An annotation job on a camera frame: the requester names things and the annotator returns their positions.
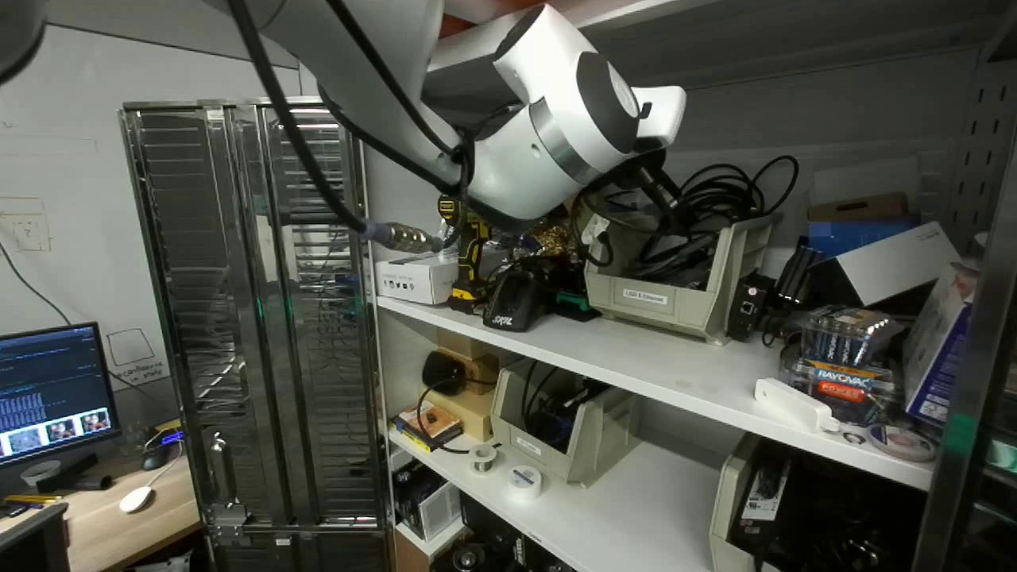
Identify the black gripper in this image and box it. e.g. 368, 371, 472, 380
594, 145, 681, 233

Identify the pack of batteries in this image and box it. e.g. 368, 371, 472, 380
785, 301, 909, 420

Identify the black battery charger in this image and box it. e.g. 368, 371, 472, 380
481, 261, 559, 334

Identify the black electronic device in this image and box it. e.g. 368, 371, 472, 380
720, 270, 779, 343

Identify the white metal shelving unit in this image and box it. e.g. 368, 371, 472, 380
373, 292, 941, 497

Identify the white printed cardboard box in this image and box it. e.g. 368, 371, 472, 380
374, 255, 460, 308

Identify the white folded cardboard box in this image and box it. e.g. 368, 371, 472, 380
802, 215, 963, 311

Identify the tan wooden box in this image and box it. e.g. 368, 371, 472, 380
426, 343, 503, 446

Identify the black round speaker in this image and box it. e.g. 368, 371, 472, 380
419, 351, 470, 396

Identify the white power adapter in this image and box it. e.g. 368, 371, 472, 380
749, 375, 841, 437

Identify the grey plastic storage bin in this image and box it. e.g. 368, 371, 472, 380
494, 361, 641, 491

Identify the small white tape roll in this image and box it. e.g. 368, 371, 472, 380
466, 442, 503, 477

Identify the orange printed booklet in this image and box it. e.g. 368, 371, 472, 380
393, 414, 466, 459

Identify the grey bin with black devices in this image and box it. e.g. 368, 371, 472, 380
707, 432, 927, 572

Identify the white and blue box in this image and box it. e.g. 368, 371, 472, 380
901, 268, 984, 428

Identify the white computer mouse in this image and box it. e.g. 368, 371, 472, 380
115, 484, 159, 518

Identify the black computer monitor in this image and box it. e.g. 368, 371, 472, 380
0, 321, 124, 477

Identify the wooden desk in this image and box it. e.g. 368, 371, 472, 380
0, 450, 205, 572

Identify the black coiled cable bundle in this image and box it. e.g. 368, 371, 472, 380
589, 154, 805, 292

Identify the grey bin holding cables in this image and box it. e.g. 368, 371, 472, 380
580, 212, 782, 343

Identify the yellow black cordless drill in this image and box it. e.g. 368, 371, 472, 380
435, 195, 514, 319

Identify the thin black looped cable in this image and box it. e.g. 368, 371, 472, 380
409, 386, 472, 459

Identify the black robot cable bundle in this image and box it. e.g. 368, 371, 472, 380
222, 0, 472, 261

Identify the chrome wire rack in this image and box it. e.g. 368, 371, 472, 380
119, 99, 392, 572

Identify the grey shelf upright post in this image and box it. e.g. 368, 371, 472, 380
909, 145, 1017, 572

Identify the white wall outlet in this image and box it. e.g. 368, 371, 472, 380
0, 196, 55, 255

